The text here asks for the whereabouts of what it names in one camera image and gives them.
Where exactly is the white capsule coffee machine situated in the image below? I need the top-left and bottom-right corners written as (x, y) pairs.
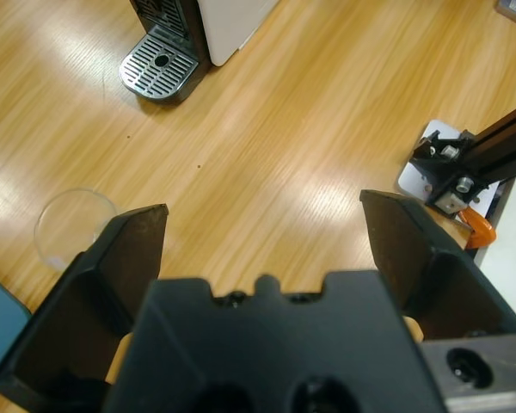
top-left (119, 0), bottom-right (280, 104)

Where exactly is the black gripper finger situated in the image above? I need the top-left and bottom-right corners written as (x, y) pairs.
top-left (0, 203), bottom-right (169, 413)
top-left (359, 189), bottom-right (516, 344)

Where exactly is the dark camera mount post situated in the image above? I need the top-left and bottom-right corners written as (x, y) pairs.
top-left (410, 83), bottom-right (516, 214)

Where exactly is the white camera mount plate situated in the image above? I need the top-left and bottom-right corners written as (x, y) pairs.
top-left (397, 119), bottom-right (502, 225)

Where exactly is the orange clamp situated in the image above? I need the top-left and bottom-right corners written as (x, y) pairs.
top-left (455, 206), bottom-right (498, 250)

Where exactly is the clear drinking glass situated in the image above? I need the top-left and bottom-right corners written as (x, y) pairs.
top-left (34, 187), bottom-right (122, 273)

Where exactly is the teal plastic tray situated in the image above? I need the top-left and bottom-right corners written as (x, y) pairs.
top-left (0, 268), bottom-right (32, 399)

